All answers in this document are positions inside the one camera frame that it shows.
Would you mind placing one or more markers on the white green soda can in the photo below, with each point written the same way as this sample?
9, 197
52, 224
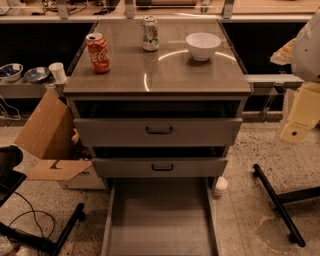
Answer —
150, 33

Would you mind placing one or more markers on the brown cardboard box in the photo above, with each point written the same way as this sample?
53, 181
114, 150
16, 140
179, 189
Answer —
50, 135

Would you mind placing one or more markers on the middle drawer with handle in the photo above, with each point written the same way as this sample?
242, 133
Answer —
159, 167

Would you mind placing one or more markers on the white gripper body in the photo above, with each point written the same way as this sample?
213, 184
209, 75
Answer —
308, 55

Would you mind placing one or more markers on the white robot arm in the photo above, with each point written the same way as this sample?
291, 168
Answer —
303, 54

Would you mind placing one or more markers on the black stand leg right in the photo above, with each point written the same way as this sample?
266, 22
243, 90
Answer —
279, 201

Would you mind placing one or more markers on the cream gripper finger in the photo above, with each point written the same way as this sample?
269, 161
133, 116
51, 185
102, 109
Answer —
293, 132

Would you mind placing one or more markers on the white paper cup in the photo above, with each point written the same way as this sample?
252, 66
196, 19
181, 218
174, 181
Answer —
58, 72

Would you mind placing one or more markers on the black stand leg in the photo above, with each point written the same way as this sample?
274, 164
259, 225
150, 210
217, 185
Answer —
279, 201
43, 243

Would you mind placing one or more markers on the drawer with handle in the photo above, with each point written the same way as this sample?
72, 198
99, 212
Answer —
166, 132
159, 167

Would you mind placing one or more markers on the black chair seat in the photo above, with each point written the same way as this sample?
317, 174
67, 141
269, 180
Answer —
10, 157

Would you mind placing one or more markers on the black stand leg left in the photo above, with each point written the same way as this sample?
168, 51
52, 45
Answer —
43, 243

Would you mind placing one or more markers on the white small container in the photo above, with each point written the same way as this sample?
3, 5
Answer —
221, 186

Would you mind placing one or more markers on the open bottom drawer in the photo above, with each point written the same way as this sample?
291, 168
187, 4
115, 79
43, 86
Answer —
160, 217

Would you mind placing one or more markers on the blue patterned bowl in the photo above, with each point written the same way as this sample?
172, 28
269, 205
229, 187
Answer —
37, 75

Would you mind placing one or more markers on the top drawer with handle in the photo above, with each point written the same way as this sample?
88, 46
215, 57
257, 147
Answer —
166, 132

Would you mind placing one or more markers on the grey drawer cabinet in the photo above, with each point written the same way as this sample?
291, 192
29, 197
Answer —
167, 83

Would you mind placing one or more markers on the orange coke can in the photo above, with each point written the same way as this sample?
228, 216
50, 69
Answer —
98, 52

